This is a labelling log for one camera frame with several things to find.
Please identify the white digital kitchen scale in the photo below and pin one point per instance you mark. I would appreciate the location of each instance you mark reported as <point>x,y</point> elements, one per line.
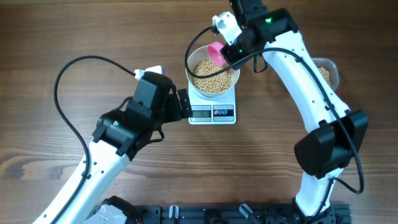
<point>219,110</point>

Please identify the pink plastic measuring scoop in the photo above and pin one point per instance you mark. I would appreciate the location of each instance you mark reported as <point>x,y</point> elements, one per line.
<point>214,51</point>

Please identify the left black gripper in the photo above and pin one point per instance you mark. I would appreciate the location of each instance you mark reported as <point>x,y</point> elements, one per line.
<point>175,112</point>

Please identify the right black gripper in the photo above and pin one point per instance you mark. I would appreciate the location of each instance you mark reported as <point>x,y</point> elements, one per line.
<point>230,56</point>

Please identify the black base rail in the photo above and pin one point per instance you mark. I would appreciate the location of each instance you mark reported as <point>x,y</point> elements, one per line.
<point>233,214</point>

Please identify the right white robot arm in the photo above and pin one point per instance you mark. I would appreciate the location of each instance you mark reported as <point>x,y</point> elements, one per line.
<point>334,132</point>

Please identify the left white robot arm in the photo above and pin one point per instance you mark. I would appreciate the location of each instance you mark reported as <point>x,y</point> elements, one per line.
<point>117,138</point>

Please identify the soybeans in white bowl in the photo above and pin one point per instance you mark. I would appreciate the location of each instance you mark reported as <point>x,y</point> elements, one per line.
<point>215,84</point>

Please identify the clear container of soybeans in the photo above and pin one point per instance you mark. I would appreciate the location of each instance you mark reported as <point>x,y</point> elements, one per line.
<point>329,71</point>

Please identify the white bowl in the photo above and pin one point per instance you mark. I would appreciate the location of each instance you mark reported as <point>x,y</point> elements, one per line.
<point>195,58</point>

